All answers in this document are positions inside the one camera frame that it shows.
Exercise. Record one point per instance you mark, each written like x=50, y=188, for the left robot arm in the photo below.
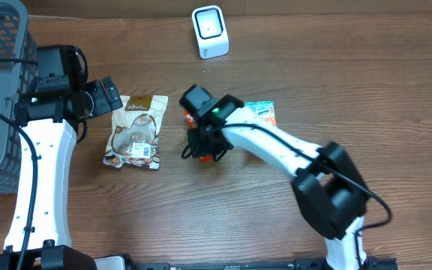
x=51, y=118

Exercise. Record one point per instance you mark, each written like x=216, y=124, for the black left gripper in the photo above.
x=103, y=96

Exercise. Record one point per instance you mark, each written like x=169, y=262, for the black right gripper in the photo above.
x=204, y=146

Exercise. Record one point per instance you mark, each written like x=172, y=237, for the grey plastic mesh basket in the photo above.
x=16, y=42

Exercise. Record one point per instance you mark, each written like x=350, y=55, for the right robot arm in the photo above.
x=329, y=190

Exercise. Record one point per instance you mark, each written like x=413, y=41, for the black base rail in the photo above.
x=238, y=266

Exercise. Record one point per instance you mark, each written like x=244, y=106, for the red snack packet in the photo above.
x=192, y=124

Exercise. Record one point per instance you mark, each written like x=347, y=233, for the orange Kleenex tissue pack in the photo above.
x=266, y=113

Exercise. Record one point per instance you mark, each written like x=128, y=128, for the white barcode scanner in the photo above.
x=210, y=31

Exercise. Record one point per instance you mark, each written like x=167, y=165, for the white brown snack bag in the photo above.
x=135, y=132

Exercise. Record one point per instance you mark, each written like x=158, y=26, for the teal orange soup packet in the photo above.
x=254, y=104

